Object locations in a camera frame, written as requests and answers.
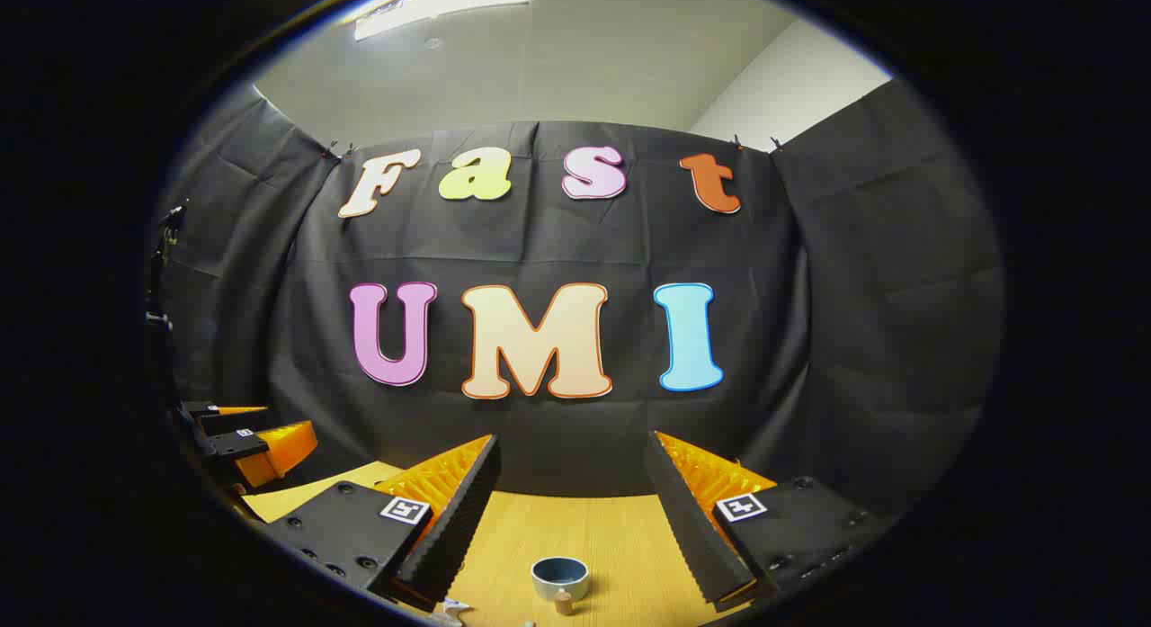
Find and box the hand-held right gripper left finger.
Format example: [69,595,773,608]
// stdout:
[268,434,503,610]

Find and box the ceiling light panel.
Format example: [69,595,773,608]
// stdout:
[342,0,538,41]

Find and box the wooden desktop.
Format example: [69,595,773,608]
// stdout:
[241,462,774,627]

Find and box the dark stand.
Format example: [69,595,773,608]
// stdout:
[144,200,192,340]

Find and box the light blue cup wooden handle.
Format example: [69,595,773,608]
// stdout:
[531,556,592,616]

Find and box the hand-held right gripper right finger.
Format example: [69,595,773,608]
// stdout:
[645,431,891,612]

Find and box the black backdrop cloth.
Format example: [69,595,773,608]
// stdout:
[148,76,1005,520]

